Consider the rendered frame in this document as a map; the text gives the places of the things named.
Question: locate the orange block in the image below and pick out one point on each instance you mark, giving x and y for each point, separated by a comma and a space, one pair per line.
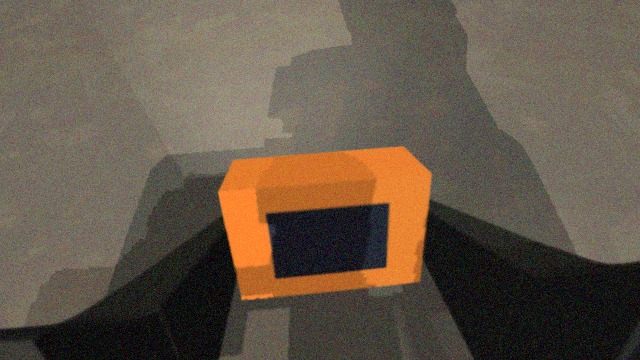
324, 222

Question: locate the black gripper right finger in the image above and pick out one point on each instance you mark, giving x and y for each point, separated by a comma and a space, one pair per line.
513, 298

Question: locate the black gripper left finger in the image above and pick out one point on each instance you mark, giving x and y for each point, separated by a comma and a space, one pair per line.
175, 310

